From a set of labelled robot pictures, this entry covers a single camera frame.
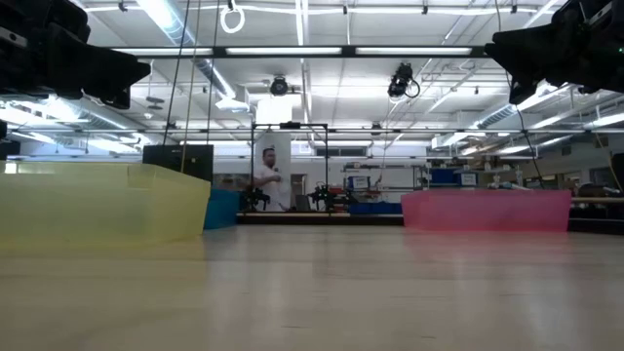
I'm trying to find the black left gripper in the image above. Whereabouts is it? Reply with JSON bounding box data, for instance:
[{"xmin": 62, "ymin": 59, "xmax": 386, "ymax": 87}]
[{"xmin": 0, "ymin": 23, "xmax": 152, "ymax": 110}]

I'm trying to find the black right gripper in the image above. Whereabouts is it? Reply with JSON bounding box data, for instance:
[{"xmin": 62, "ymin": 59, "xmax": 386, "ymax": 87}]
[{"xmin": 484, "ymin": 4, "xmax": 624, "ymax": 105}]

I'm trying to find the black square cabinet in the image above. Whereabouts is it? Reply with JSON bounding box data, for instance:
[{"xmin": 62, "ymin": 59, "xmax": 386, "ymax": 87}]
[{"xmin": 141, "ymin": 143, "xmax": 215, "ymax": 187}]

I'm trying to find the yellow plastic bin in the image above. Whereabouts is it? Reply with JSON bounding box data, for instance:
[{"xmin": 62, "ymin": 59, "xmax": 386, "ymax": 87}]
[{"xmin": 0, "ymin": 160, "xmax": 213, "ymax": 245}]

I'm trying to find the blue shelf bin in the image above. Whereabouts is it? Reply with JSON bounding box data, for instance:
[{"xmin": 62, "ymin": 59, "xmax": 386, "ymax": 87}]
[{"xmin": 428, "ymin": 167, "xmax": 479, "ymax": 187}]

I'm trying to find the pink plastic bin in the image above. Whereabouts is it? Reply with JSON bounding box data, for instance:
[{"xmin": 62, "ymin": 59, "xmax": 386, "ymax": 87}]
[{"xmin": 401, "ymin": 188, "xmax": 573, "ymax": 233}]

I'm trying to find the distant wooden bench top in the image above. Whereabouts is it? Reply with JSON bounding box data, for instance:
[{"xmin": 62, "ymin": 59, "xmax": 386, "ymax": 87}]
[{"xmin": 569, "ymin": 196, "xmax": 624, "ymax": 206}]

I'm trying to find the blue plastic bin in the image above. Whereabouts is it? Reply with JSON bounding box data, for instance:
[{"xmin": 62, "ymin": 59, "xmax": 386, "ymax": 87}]
[{"xmin": 203, "ymin": 187, "xmax": 242, "ymax": 230}]

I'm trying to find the person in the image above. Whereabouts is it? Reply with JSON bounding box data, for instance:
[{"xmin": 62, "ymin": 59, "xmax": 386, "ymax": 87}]
[{"xmin": 252, "ymin": 146, "xmax": 290, "ymax": 213}]

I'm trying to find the white sign board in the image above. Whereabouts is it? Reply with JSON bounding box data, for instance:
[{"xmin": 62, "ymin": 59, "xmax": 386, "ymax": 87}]
[{"xmin": 346, "ymin": 174, "xmax": 371, "ymax": 192}]

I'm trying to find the row of blue crates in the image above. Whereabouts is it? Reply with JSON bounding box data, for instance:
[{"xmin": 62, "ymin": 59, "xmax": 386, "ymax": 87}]
[{"xmin": 347, "ymin": 201, "xmax": 403, "ymax": 215}]

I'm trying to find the white cable ring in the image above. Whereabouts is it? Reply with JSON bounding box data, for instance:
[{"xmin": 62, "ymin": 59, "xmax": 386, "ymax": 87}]
[{"xmin": 218, "ymin": 0, "xmax": 247, "ymax": 35}]

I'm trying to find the black hanging overhead camera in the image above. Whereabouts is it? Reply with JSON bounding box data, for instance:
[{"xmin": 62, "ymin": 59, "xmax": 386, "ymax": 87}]
[{"xmin": 387, "ymin": 61, "xmax": 422, "ymax": 100}]

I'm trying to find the round black ceiling camera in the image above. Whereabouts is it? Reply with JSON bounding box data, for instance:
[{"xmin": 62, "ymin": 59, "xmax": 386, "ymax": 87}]
[{"xmin": 267, "ymin": 74, "xmax": 293, "ymax": 98}]

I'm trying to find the distant black rig frame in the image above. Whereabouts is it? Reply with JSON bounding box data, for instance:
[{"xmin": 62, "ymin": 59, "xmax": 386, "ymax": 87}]
[{"xmin": 250, "ymin": 121, "xmax": 330, "ymax": 214}]

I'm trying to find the black aluminium table frame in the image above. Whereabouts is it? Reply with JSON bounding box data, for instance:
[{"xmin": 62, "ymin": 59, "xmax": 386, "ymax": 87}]
[{"xmin": 237, "ymin": 212, "xmax": 624, "ymax": 234}]

